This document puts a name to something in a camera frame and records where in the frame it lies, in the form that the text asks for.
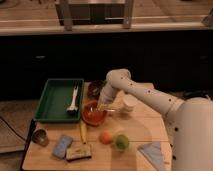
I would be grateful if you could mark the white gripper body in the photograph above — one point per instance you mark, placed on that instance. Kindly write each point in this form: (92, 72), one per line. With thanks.
(107, 95)

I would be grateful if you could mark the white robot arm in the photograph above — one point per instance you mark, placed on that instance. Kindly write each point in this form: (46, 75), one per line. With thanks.
(192, 118)

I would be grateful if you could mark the dark brown bowl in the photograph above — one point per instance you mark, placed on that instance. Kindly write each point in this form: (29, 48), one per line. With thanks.
(94, 89)

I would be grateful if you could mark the red bowl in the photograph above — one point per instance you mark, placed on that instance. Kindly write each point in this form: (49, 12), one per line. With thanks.
(91, 115)

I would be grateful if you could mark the white plastic cup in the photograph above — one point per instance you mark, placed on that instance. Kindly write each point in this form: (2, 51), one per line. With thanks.
(129, 102)

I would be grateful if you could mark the yellow banana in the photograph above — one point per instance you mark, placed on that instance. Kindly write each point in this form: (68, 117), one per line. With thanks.
(83, 131)

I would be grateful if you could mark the orange fruit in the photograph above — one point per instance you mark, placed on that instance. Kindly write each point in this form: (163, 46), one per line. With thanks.
(106, 137)

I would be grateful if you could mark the green plastic tray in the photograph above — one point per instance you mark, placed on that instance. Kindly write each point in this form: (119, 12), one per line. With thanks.
(56, 98)

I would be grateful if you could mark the green apple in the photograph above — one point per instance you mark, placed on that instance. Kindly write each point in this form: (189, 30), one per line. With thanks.
(121, 142)

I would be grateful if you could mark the blue sponge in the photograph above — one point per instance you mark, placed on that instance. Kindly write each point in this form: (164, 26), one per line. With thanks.
(61, 146)

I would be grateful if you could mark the blue folded cloth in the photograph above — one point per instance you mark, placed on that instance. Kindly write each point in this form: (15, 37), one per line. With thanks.
(152, 152)

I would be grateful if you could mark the small metal cup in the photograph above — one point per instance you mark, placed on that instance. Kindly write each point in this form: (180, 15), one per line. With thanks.
(40, 137)

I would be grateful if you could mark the metal frame stand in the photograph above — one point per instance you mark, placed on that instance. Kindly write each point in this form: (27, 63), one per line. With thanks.
(94, 12)

